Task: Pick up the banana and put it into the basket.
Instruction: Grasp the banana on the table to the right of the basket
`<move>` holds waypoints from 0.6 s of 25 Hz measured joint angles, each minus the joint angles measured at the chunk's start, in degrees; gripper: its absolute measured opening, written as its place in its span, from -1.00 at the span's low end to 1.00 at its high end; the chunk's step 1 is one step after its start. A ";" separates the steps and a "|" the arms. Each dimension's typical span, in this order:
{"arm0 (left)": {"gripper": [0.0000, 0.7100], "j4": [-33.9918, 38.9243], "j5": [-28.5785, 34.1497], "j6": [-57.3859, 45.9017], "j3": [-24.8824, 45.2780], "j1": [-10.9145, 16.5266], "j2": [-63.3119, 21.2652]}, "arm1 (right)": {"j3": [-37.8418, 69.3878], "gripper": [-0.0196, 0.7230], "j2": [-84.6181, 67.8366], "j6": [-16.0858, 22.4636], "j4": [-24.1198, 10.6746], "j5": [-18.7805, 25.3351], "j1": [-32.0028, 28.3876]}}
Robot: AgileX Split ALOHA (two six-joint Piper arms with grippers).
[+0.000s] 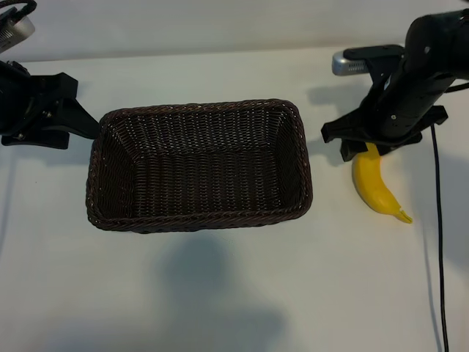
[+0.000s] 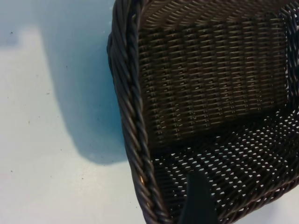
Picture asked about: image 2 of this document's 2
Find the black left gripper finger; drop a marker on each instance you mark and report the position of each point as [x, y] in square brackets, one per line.
[199, 205]

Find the dark brown woven basket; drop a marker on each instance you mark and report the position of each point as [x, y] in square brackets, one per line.
[210, 81]

